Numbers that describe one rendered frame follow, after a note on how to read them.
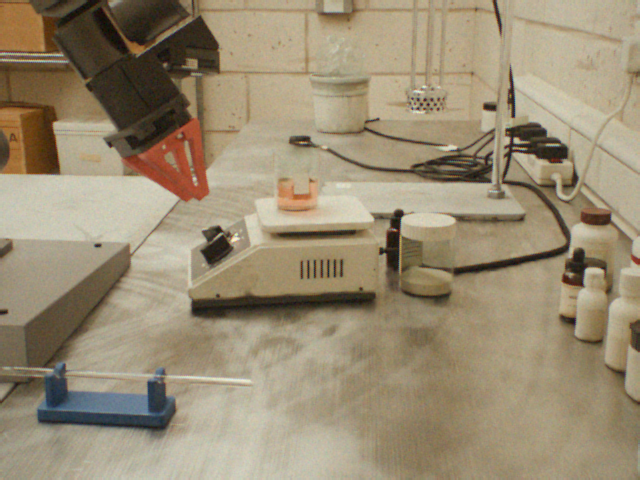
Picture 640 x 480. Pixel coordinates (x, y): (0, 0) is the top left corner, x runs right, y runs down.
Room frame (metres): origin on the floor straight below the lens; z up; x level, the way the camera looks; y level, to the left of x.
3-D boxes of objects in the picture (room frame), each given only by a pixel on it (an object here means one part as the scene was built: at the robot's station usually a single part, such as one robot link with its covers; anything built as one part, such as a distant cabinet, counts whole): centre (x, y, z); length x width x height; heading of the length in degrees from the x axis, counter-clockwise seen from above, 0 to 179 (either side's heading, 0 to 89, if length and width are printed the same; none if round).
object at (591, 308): (0.79, -0.25, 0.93); 0.03 x 0.03 x 0.07
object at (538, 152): (1.49, -0.38, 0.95); 0.07 x 0.04 x 0.02; 87
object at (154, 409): (0.63, 0.17, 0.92); 0.10 x 0.03 x 0.04; 82
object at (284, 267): (0.93, 0.03, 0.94); 0.22 x 0.13 x 0.08; 98
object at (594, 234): (0.94, -0.30, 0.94); 0.05 x 0.05 x 0.09
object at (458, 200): (1.33, -0.15, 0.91); 0.30 x 0.20 x 0.01; 87
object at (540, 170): (1.63, -0.40, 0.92); 0.40 x 0.06 x 0.04; 177
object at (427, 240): (0.92, -0.12, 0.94); 0.06 x 0.06 x 0.08
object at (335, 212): (0.94, 0.01, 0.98); 0.12 x 0.12 x 0.01; 8
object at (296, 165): (0.94, 0.03, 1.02); 0.06 x 0.05 x 0.08; 43
